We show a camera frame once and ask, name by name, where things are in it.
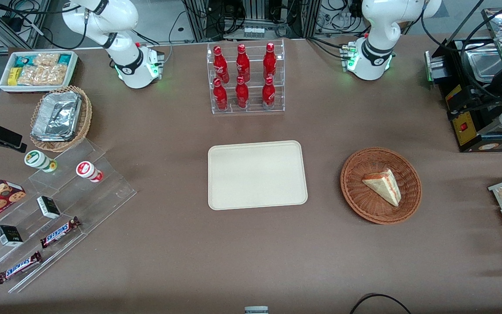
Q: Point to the round brown wicker basket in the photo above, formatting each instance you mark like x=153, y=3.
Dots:
x=360, y=192

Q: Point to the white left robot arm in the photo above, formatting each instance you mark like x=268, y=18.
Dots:
x=375, y=26

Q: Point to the red lid white cup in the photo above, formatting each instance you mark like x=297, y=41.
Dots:
x=87, y=170

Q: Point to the clear acrylic bottle rack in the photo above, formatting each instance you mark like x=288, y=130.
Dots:
x=255, y=102

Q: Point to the clear cracker packet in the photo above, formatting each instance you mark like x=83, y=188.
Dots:
x=46, y=59
x=42, y=75

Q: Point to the triangle sandwich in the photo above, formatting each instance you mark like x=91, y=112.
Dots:
x=384, y=185

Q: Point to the small black box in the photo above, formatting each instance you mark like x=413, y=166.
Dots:
x=9, y=235
x=49, y=207

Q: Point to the green lid white cup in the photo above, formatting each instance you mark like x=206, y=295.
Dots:
x=37, y=159

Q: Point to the aluminium foil tray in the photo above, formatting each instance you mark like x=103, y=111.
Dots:
x=57, y=115

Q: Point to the oval tan wicker basket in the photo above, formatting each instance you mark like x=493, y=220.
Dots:
x=86, y=115

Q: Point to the white rectangular snack bin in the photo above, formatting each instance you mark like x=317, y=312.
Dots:
x=73, y=69

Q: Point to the Snickers chocolate bar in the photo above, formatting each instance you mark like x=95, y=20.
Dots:
x=19, y=267
x=59, y=232

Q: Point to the small grey box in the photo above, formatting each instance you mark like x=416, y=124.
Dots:
x=256, y=310

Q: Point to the teal snack packet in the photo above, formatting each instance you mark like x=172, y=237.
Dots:
x=64, y=59
x=22, y=61

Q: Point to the clear acrylic stepped stand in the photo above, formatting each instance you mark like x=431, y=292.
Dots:
x=94, y=200

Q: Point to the yellow snack packet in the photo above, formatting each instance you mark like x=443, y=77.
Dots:
x=13, y=75

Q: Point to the cream plastic tray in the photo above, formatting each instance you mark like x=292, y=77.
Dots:
x=257, y=174

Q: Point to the red cola bottle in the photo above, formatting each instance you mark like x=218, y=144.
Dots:
x=221, y=65
x=220, y=96
x=242, y=93
x=268, y=93
x=269, y=61
x=242, y=63

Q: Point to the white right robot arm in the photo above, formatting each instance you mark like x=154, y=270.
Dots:
x=122, y=48

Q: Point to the black sealing machine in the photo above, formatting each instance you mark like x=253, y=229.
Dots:
x=464, y=126

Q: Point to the black equipment rack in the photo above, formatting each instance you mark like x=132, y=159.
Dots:
x=255, y=17

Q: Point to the shiny steel pan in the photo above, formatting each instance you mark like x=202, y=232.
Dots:
x=486, y=65

